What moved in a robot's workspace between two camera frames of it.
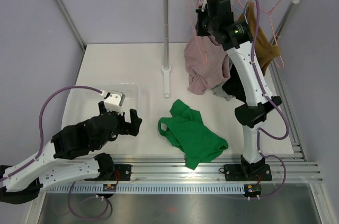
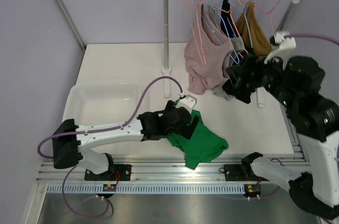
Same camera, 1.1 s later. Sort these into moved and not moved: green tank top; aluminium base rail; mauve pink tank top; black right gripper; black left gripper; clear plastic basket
Moved: black left gripper; black right gripper
Not moved: green tank top; aluminium base rail; mauve pink tank top; clear plastic basket
